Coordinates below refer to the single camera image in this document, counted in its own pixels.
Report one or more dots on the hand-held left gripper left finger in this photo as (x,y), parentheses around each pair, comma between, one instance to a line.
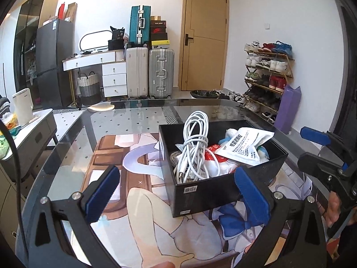
(103,195)

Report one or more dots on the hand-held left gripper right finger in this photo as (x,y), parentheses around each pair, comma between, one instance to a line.
(252,195)

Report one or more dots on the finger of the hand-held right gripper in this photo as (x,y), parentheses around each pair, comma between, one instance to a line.
(315,136)
(320,163)

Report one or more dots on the black cardboard box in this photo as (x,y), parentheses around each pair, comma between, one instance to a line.
(200,195)

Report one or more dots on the person's right forearm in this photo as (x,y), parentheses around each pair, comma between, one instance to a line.
(348,245)

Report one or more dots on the person's right hand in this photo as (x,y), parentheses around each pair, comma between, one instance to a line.
(334,209)

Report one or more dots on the purple yoga mat bag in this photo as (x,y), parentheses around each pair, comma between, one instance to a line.
(287,109)

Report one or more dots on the red white plastic bag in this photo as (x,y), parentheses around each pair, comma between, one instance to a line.
(219,159)

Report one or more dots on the white medicine packet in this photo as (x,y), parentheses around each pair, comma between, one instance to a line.
(245,145)

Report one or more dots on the printed desk mat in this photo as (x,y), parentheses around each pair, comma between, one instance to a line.
(156,243)

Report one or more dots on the wooden shoe rack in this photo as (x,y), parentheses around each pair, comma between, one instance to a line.
(290,67)

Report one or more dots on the grey side cabinet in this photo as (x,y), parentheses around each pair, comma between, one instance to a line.
(30,139)

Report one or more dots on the scattered pile of shoes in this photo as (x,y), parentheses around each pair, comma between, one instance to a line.
(231,96)

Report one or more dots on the woven laundry basket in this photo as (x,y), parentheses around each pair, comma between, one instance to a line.
(89,92)

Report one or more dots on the black trash bin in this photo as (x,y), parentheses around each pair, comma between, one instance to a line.
(205,94)

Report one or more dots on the colourful clutter pile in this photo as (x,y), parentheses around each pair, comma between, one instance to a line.
(8,134)

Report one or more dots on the white electric kettle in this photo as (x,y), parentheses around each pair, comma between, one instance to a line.
(23,109)

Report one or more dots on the white dresser with drawers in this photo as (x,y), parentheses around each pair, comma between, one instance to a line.
(114,78)

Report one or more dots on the cream suitcase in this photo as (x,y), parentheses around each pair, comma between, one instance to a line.
(136,72)

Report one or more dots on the silver suitcase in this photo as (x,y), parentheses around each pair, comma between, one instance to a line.
(161,72)

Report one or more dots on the dark grey fridge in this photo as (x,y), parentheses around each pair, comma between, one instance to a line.
(54,61)

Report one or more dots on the wooden door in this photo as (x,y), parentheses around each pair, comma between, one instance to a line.
(205,39)

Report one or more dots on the black bag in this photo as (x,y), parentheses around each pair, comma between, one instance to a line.
(115,43)

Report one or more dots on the oval mirror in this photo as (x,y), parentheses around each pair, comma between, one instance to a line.
(93,40)

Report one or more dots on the yellow white shoe box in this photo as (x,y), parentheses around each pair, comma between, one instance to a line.
(159,44)

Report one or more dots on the plain black shoe box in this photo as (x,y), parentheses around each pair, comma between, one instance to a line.
(159,36)

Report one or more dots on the teal suitcase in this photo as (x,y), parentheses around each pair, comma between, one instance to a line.
(139,25)

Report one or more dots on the black red shoe box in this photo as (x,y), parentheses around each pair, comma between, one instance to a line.
(159,30)

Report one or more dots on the black shoe box white print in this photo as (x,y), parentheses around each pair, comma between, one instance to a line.
(158,23)

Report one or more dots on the tan shoe box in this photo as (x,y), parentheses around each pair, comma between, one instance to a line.
(156,18)

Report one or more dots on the brown cardboard box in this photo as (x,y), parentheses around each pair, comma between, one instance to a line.
(72,11)

